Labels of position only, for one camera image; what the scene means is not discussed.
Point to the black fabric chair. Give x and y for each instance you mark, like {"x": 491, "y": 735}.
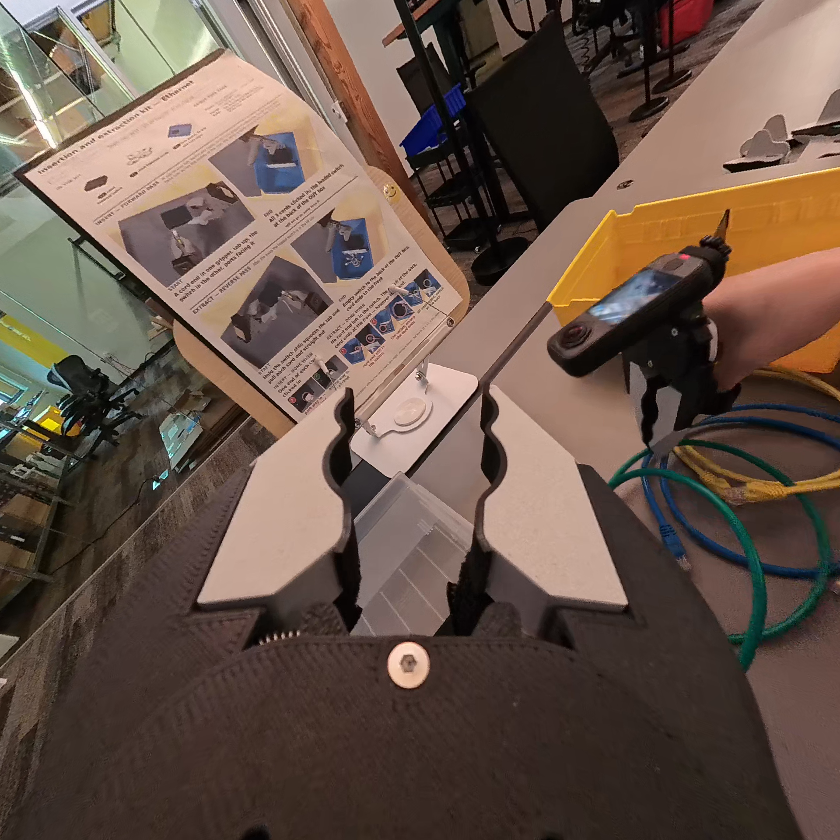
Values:
{"x": 544, "y": 131}

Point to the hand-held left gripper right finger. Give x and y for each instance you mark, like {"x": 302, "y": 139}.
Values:
{"x": 551, "y": 525}

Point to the yellow plastic bin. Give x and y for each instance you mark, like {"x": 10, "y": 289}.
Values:
{"x": 754, "y": 216}

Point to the wooden post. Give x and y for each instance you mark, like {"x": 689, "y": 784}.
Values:
{"x": 348, "y": 72}

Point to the person's right forearm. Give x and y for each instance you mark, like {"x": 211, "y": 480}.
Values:
{"x": 814, "y": 302}

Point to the black office chair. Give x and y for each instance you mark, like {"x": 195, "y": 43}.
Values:
{"x": 85, "y": 394}

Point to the printed instruction poster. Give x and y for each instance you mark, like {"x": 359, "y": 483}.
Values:
{"x": 216, "y": 197}

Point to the clear plastic bin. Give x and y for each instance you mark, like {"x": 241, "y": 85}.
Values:
{"x": 407, "y": 558}

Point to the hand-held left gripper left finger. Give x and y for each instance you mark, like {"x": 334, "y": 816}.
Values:
{"x": 275, "y": 525}

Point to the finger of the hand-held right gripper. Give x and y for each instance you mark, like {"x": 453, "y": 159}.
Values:
{"x": 670, "y": 439}
{"x": 635, "y": 384}

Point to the black stanchion base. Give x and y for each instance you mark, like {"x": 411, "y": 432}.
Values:
{"x": 499, "y": 266}

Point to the yellow smiley sticker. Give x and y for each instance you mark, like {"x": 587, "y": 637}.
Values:
{"x": 392, "y": 191}

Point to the person's right hand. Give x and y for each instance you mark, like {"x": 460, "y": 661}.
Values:
{"x": 748, "y": 328}

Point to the red beanbag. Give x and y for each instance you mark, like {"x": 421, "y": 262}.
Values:
{"x": 686, "y": 19}

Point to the blue storage bin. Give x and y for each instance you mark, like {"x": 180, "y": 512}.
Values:
{"x": 426, "y": 131}

